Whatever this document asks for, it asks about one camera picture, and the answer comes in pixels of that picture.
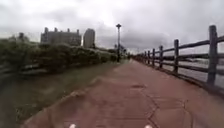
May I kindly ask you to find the red stone paved path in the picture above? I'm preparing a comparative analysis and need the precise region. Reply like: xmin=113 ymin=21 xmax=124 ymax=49
xmin=19 ymin=59 xmax=224 ymax=128

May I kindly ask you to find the grey river water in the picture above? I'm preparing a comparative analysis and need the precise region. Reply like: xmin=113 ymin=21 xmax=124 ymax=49
xmin=156 ymin=59 xmax=224 ymax=88

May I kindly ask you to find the wide grey building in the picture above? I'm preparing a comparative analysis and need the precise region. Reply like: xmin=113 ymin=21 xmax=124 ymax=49
xmin=40 ymin=27 xmax=83 ymax=47

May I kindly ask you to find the dark wooden rail fence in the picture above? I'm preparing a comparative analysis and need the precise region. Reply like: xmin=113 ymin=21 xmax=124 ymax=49
xmin=133 ymin=24 xmax=224 ymax=94

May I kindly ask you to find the dark lamp post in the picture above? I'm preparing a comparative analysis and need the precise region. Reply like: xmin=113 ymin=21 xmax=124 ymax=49
xmin=115 ymin=23 xmax=122 ymax=63

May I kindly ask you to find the pale tall building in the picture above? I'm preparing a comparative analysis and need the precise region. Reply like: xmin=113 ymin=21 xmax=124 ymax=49
xmin=82 ymin=28 xmax=96 ymax=49

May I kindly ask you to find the row of green bushes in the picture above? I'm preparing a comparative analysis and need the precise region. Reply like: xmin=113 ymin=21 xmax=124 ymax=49
xmin=0 ymin=38 xmax=119 ymax=76

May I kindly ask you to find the grass strip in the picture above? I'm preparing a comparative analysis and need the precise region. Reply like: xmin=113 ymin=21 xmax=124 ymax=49
xmin=0 ymin=61 xmax=123 ymax=128

